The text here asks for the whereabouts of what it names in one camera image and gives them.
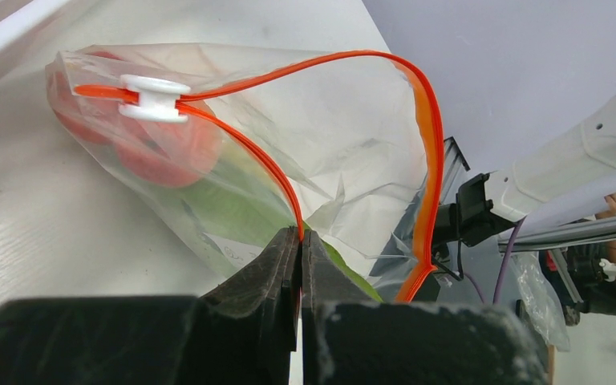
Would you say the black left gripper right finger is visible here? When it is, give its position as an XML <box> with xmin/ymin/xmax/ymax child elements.
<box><xmin>302</xmin><ymin>231</ymin><xmax>548</xmax><ymax>384</ymax></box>

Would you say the pink peach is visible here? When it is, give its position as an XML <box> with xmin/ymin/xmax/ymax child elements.
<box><xmin>113</xmin><ymin>116</ymin><xmax>224</xmax><ymax>188</ymax></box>

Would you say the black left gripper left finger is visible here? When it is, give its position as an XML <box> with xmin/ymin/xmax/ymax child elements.
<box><xmin>0</xmin><ymin>227</ymin><xmax>300</xmax><ymax>384</ymax></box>

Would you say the white plastic bin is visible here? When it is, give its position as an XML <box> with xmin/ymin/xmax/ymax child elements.
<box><xmin>0</xmin><ymin>1</ymin><xmax>79</xmax><ymax>78</ymax></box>

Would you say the red tomato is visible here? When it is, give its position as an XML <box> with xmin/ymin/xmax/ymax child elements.
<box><xmin>45</xmin><ymin>59</ymin><xmax>140</xmax><ymax>145</ymax></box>

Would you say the green leaf vegetable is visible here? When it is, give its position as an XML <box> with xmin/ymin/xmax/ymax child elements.
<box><xmin>180</xmin><ymin>169</ymin><xmax>383</xmax><ymax>303</ymax></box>

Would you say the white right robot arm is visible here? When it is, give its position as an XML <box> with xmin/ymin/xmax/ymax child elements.
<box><xmin>432</xmin><ymin>95</ymin><xmax>616</xmax><ymax>246</ymax></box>

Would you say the clear zip top bag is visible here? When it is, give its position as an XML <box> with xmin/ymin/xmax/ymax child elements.
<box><xmin>49</xmin><ymin>43</ymin><xmax>445</xmax><ymax>302</ymax></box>

